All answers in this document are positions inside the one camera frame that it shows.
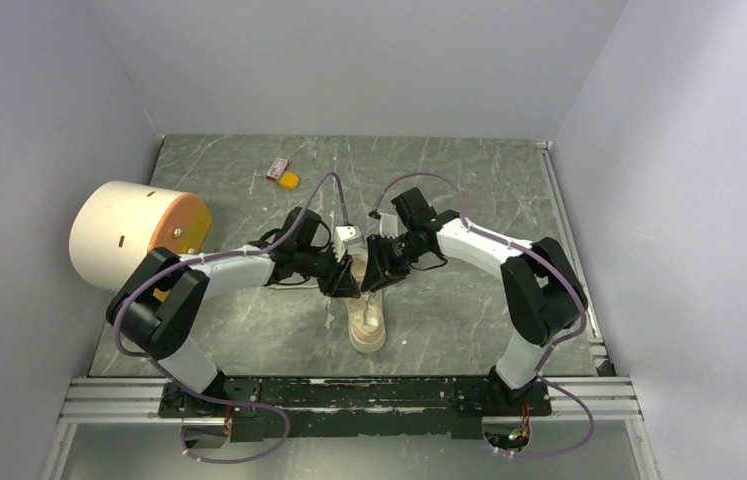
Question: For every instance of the white shoelace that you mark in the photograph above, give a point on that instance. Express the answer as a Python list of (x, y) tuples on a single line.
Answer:
[(330, 314)]

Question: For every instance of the red white small box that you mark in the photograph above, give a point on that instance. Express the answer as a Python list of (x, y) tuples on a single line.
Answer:
[(277, 169)]

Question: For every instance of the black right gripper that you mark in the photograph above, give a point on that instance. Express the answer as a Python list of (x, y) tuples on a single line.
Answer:
[(379, 263)]

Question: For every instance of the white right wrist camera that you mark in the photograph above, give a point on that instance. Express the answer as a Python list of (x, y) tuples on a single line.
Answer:
[(387, 225)]

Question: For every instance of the beige canvas sneaker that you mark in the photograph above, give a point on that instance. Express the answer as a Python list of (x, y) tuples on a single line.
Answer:
[(370, 342)]

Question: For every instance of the white orange cylinder drum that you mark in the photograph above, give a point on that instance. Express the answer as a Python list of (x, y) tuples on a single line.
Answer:
[(121, 222)]

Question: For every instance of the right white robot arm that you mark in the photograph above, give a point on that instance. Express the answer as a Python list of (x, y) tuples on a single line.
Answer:
[(543, 295)]

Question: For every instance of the aluminium frame rail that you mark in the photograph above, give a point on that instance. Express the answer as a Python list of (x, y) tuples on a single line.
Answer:
[(131, 401)]

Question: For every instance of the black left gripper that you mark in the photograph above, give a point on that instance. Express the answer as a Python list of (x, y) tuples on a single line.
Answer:
[(339, 281)]

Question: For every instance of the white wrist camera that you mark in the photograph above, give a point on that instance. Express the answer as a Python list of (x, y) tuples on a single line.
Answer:
[(345, 238), (387, 225)]

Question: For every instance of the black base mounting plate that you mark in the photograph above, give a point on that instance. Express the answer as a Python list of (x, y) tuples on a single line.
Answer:
[(267, 407)]

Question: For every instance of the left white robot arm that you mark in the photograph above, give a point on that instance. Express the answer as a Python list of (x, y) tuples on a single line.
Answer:
[(157, 306)]

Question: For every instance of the yellow small block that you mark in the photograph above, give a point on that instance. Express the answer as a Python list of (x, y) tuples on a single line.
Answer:
[(289, 181)]

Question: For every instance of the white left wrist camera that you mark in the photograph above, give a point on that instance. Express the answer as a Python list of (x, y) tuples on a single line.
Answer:
[(345, 238)]

